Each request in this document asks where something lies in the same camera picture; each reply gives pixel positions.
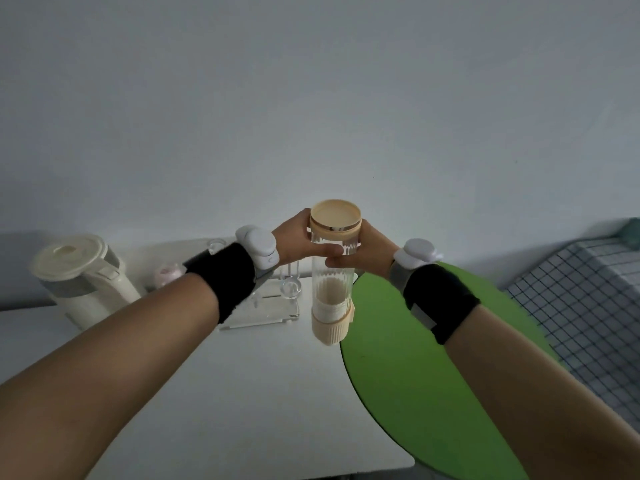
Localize person's left hand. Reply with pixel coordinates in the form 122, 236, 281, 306
272, 209, 345, 268

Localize person's right hand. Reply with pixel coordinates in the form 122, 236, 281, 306
324, 219, 401, 283

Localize clear bottle with beige lid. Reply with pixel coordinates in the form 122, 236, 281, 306
309, 199, 362, 347

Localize person's left forearm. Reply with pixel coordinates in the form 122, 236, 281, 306
0, 272, 222, 480

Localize person's right forearm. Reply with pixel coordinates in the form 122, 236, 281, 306
442, 304, 640, 480

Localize white left wrist tracker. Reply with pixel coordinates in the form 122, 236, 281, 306
235, 225, 280, 271

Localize white wrist tracker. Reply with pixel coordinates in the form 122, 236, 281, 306
395, 238, 445, 270
235, 225, 280, 271

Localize white right wrist tracker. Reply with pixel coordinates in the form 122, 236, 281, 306
395, 238, 445, 270

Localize clear acrylic stand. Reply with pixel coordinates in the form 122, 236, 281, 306
218, 259, 302, 331

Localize black left wristband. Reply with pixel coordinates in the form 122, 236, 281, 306
182, 242, 257, 326

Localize black wristband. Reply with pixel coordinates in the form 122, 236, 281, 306
182, 242, 257, 326
389, 261, 482, 346

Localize black right wristband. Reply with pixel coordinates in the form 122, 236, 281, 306
389, 261, 482, 346

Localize green round table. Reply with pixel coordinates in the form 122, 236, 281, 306
339, 262, 568, 480

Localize small pink white object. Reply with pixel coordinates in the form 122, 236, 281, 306
152, 262, 185, 291

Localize white electric kettle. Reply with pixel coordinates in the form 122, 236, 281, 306
28, 233, 144, 332

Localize blue checked white cloth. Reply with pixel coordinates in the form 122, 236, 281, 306
504, 237, 640, 420

